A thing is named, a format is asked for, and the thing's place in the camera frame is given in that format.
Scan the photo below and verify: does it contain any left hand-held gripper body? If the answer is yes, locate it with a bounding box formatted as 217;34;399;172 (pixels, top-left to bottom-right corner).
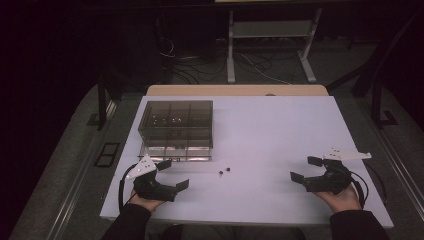
125;154;178;203

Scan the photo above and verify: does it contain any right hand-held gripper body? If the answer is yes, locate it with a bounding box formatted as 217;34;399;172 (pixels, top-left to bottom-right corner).
303;146;373;196

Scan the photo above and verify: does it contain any person's left hand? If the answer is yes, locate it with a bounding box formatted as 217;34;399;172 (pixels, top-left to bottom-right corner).
128;189;166;214

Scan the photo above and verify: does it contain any person's right hand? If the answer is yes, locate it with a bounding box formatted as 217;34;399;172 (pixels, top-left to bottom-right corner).
314;184;363;215

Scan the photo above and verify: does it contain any dark clear compartment box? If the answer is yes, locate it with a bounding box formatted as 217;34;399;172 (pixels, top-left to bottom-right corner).
137;99;214;163

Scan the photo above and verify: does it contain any black metal stand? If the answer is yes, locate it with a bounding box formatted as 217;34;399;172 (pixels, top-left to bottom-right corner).
87;63;123;132
325;9;424;130

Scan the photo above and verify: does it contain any wooden table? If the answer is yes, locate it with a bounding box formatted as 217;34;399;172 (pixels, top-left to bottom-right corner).
146;84;330;98

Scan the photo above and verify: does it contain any grey metal table stand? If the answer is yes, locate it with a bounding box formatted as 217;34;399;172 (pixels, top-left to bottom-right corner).
225;7;323;85

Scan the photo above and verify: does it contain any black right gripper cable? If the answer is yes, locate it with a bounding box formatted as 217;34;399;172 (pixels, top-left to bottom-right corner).
349;162;388;210

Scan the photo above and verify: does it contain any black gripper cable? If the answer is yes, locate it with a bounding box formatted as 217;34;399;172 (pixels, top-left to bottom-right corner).
118;163;138;214
349;162;388;210

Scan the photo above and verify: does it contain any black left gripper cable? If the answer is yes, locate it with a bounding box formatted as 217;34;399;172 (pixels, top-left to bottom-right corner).
118;163;138;214

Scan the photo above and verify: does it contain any black floor socket frame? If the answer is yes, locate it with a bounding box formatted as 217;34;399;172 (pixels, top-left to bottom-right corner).
93;142;121;168

